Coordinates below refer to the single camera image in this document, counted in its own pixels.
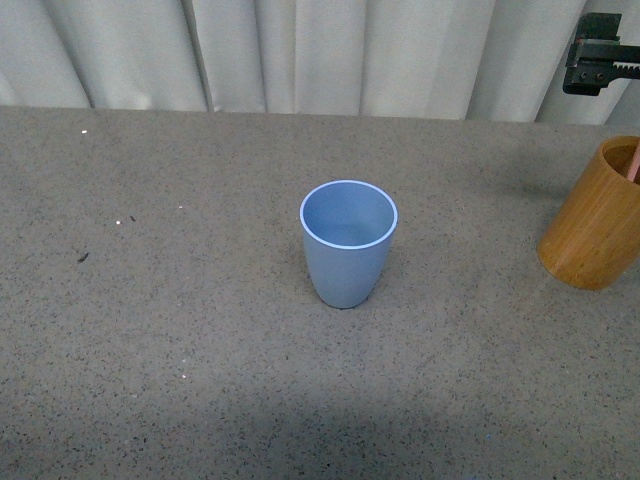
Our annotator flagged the blue plastic cup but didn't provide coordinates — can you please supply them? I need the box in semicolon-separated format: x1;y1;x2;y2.
299;180;398;309

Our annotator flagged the bamboo chopstick holder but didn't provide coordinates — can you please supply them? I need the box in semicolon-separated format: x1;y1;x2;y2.
537;136;639;290

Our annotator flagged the pink chopstick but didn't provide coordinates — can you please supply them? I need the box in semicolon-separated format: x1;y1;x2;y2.
626;143;640;182

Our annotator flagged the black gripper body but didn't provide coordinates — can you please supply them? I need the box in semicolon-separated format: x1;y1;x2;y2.
562;12;639;96

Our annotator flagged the white pleated curtain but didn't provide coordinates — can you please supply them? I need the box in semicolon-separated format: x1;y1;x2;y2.
1;1;639;126

